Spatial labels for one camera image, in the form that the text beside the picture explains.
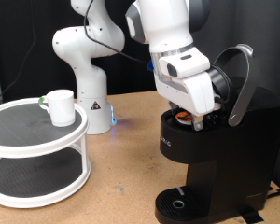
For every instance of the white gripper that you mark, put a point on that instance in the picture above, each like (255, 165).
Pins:
(189, 90)

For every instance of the orange Java Factory coffee pod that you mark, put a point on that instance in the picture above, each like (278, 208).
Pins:
(184, 117)

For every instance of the white mug with green mark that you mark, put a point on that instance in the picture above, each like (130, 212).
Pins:
(63, 109)

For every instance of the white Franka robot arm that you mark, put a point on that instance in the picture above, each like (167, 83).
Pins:
(93, 87)

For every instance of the black Keurig water tank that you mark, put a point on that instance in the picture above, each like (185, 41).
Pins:
(239, 81)

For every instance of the black Keurig coffee machine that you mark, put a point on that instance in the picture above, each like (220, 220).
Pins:
(239, 149)

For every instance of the black slotted drip tray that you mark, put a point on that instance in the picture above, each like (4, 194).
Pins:
(168, 199)

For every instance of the black tape strip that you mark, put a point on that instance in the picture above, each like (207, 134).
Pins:
(252, 215)

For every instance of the black curtain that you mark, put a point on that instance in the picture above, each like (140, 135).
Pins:
(31, 62)

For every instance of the white two-tier turntable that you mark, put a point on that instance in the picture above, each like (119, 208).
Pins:
(21, 127)

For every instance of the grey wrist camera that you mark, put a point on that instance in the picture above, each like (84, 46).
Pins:
(217, 102)

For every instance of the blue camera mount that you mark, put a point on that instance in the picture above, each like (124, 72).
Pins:
(150, 66)

